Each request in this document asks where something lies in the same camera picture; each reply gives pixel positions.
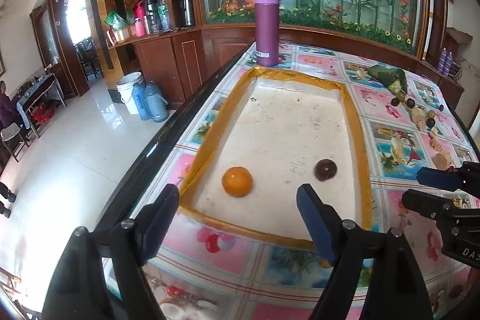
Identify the green custard apple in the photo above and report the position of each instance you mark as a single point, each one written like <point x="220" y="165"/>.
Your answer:
<point x="395" y="87"/>

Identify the wooden sideboard counter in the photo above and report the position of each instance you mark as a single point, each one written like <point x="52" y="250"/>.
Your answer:
<point x="175" y="61"/>

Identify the pink bottle on counter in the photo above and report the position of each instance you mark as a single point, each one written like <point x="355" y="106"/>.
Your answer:
<point x="139" y="25"/>

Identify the large orange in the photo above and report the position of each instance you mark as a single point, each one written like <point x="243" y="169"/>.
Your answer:
<point x="237" y="181"/>

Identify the long beige cake piece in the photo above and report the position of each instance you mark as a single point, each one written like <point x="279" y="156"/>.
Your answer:
<point x="417" y="115"/>

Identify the purple bottles on shelf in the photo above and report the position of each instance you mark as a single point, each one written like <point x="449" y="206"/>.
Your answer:
<point x="445" y="62"/>

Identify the black thermos flask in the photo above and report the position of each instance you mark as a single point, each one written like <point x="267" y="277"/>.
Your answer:
<point x="152" y="15"/>

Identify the blue thermos jug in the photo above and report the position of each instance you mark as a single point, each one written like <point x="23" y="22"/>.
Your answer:
<point x="155" y="104"/>
<point x="138" y="96"/>

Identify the white plastic bucket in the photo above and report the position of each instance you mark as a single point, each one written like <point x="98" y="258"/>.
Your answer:
<point x="131" y="88"/>

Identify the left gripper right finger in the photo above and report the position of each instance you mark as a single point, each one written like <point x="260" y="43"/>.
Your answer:
<point x="343" y="244"/>

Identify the green plum left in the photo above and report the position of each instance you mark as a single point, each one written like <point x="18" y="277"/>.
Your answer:
<point x="400" y="95"/>

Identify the yellow taped foam tray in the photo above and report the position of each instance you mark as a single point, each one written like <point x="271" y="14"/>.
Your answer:
<point x="278" y="124"/>

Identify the green leaves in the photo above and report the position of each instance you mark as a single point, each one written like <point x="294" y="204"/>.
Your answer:
<point x="386" y="76"/>

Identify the seated person in purple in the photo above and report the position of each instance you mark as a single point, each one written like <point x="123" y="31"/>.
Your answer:
<point x="8" y="112"/>

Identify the purple thermos bottle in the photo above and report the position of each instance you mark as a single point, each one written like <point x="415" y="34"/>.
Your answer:
<point x="267" y="32"/>

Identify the green bag on counter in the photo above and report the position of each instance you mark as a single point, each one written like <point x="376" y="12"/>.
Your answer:
<point x="115" y="21"/>

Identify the dark plum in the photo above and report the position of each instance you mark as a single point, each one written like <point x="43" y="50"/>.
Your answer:
<point x="325" y="169"/>
<point x="410" y="103"/>
<point x="430" y="122"/>

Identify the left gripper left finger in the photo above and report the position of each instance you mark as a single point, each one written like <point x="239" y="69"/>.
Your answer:
<point x="135" y="241"/>

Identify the round beige cake piece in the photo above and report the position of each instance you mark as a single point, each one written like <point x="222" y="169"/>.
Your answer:
<point x="436" y="144"/>

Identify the large beige cake chunk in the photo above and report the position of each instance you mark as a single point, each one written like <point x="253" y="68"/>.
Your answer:
<point x="442" y="160"/>

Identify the dark plum back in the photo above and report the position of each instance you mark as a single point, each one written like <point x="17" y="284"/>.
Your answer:
<point x="410" y="103"/>

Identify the dark date near cakes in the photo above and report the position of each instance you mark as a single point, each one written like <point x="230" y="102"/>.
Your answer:
<point x="395" y="101"/>

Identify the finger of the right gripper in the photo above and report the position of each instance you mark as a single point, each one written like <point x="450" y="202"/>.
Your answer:
<point x="435" y="208"/>
<point x="465" y="178"/>

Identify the small beige cake piece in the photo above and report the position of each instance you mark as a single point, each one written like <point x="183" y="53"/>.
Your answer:
<point x="421" y="125"/>

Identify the side table with cloth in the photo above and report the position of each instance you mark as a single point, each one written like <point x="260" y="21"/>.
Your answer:
<point x="33" y="95"/>

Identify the dark plum front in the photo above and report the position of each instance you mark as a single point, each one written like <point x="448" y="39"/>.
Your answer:
<point x="430" y="122"/>

